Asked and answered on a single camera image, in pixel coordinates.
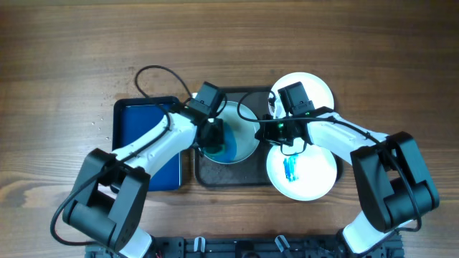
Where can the green sponge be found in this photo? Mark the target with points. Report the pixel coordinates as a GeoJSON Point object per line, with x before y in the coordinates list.
{"type": "Point", "coordinates": [214, 150]}

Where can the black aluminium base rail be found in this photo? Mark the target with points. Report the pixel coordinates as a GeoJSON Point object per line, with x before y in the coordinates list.
{"type": "Point", "coordinates": [311, 246]}

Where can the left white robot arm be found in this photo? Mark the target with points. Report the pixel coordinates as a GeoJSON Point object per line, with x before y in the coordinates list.
{"type": "Point", "coordinates": [108, 196]}

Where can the blue water tray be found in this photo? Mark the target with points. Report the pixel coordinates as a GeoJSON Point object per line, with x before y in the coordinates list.
{"type": "Point", "coordinates": [131, 119]}

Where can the white plate blue stain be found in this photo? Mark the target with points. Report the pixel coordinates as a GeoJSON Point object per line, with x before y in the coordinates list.
{"type": "Point", "coordinates": [239, 136]}

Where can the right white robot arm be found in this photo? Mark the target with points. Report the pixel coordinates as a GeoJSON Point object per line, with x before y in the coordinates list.
{"type": "Point", "coordinates": [394, 185]}

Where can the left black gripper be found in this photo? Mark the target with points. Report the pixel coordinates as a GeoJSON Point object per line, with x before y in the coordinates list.
{"type": "Point", "coordinates": [219, 129]}

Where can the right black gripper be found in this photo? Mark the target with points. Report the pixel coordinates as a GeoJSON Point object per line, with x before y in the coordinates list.
{"type": "Point", "coordinates": [270, 132]}

